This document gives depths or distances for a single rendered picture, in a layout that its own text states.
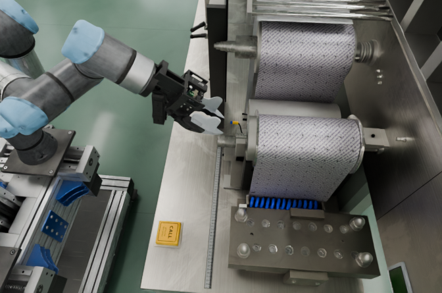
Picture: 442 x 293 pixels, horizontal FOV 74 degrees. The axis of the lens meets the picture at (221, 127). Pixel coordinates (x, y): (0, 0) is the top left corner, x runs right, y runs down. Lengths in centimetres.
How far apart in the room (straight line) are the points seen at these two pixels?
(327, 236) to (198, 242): 39
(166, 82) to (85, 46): 15
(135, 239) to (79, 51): 158
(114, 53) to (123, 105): 202
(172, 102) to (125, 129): 182
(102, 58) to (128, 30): 275
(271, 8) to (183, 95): 38
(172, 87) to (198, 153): 58
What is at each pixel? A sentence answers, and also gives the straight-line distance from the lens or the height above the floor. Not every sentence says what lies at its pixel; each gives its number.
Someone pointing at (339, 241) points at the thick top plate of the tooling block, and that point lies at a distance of 94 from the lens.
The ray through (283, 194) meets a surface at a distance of 92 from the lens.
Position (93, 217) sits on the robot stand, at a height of 21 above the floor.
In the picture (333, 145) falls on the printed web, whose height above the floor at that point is 130.
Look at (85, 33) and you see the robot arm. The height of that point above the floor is 157.
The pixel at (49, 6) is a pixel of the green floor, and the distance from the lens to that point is 401.
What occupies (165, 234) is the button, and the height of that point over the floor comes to 92.
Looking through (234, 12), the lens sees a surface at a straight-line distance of 167.
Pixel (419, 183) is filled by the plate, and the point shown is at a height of 135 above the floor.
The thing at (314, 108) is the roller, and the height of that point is 123.
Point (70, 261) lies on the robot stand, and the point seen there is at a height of 21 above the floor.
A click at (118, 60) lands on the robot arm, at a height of 152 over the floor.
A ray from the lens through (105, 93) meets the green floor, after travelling 272.
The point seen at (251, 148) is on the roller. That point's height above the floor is 128.
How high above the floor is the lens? 188
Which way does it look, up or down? 55 degrees down
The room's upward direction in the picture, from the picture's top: straight up
